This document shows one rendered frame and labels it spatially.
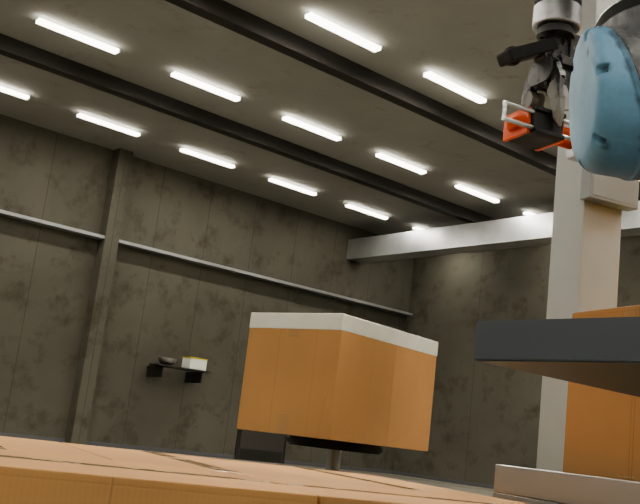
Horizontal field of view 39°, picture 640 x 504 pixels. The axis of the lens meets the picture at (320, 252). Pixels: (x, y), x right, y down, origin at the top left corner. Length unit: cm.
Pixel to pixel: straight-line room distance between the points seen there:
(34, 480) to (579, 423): 119
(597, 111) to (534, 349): 24
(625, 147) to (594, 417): 110
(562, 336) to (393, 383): 236
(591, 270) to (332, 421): 96
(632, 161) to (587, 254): 213
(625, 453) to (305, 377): 137
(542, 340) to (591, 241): 223
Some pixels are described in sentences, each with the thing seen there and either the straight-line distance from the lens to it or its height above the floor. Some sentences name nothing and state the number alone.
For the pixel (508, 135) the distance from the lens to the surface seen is 176.
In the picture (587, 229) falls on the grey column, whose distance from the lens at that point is 308.
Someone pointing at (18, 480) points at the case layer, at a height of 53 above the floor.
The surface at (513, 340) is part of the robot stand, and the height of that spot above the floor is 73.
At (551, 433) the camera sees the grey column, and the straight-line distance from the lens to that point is 305.
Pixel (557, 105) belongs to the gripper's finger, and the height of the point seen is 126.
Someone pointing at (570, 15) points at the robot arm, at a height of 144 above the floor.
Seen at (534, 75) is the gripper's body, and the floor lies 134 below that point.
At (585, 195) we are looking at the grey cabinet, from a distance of 306.
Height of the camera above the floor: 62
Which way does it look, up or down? 12 degrees up
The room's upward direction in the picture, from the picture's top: 7 degrees clockwise
